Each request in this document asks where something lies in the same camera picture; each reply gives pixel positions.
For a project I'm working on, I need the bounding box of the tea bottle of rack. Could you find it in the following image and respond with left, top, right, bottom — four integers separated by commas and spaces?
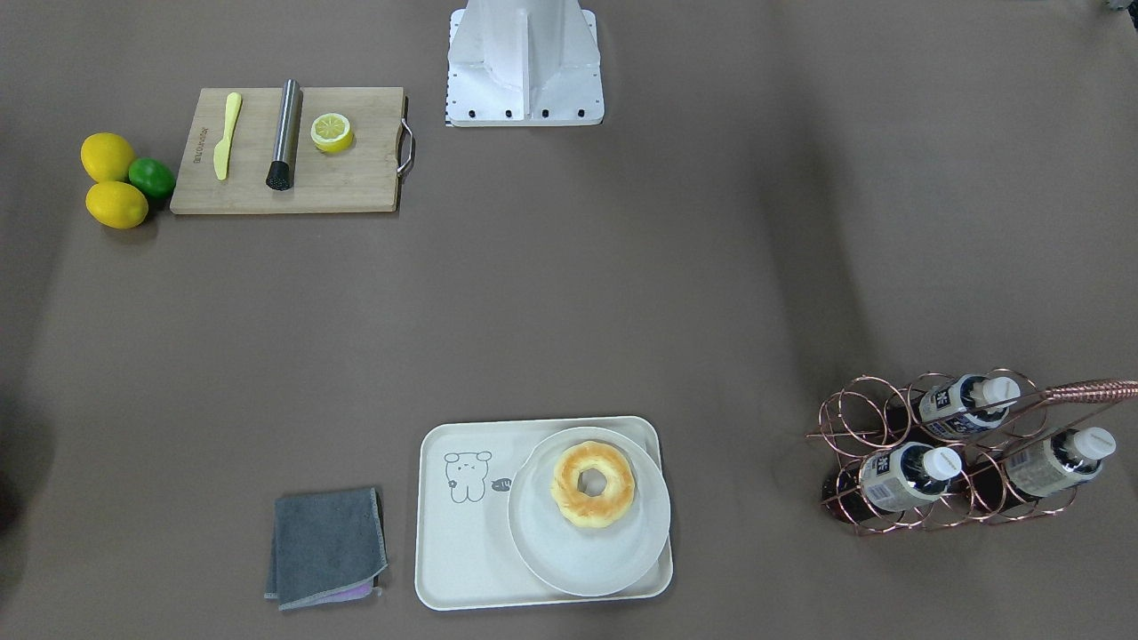
910, 374, 1021, 441

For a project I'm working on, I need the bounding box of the folded grey cloth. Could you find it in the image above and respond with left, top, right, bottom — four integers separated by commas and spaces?
263, 486, 389, 612

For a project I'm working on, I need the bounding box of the steel muddler black tip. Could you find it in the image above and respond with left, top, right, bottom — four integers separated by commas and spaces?
265, 77, 302, 191

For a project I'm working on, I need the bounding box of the half lemon slice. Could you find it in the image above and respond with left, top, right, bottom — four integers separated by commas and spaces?
310, 112, 355, 154

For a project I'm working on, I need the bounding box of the tea bottle front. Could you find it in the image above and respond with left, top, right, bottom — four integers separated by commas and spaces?
820, 442, 964, 525
970, 427, 1118, 512

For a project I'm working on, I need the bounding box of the white round plate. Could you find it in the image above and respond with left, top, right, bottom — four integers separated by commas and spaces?
508, 426, 671, 598

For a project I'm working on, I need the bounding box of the bamboo cutting board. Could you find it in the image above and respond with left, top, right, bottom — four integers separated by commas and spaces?
170, 87, 413, 215

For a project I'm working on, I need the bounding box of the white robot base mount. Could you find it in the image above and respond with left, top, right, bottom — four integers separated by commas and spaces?
445, 1, 605, 128

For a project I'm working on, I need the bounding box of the cream serving tray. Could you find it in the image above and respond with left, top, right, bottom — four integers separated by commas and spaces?
414, 416, 673, 612

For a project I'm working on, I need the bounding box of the yellow lemon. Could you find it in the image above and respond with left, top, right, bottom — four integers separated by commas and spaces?
84, 181, 149, 229
80, 132, 137, 183

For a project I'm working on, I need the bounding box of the upper yellow lemon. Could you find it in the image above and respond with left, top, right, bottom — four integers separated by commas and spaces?
80, 132, 137, 183

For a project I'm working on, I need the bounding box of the copper wire bottle rack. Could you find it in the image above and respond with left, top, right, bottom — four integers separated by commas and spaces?
813, 368, 1135, 536

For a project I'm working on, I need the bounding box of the lower yellow lemon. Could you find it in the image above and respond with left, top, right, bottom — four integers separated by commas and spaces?
84, 181, 149, 229

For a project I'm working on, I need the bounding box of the yellow plastic knife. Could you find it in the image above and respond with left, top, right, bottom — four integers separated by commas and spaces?
212, 91, 244, 181

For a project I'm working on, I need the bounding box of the glazed donut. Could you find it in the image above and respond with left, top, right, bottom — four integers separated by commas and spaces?
551, 441, 637, 528

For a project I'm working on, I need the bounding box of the green lime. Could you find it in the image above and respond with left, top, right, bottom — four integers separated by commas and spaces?
127, 157, 176, 200

